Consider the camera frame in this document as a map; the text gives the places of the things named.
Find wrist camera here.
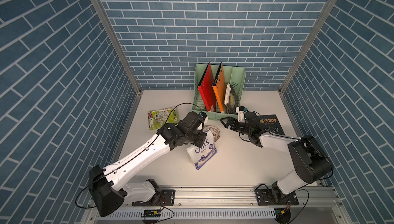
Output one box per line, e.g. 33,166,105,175
236,106,248,122
198,112,208,122

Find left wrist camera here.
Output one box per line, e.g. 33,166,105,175
198,112,208,122

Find dark patterned book in organizer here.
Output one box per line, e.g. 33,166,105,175
224,83,239,114

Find small black electronics board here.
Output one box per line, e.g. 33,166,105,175
142,209,162,219

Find red patterned breakfast bowl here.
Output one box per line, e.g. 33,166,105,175
203,125,221,142

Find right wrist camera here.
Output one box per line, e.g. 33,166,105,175
236,106,248,122

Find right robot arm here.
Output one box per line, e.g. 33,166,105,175
220,111,333,202

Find orange folder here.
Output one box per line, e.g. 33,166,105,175
212,63,226,113

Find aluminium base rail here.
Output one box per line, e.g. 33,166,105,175
82,185,342,209

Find green comic book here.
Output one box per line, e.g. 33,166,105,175
148,107,180,130

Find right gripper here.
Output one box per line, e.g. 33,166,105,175
221,116,251,136

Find white oats bag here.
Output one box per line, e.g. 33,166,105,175
186,131,217,170

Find red folder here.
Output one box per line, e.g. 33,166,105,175
198,63,216,112

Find black book with antlers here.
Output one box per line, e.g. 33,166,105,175
260,114,285,135

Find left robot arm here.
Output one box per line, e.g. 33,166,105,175
88,112,208,217

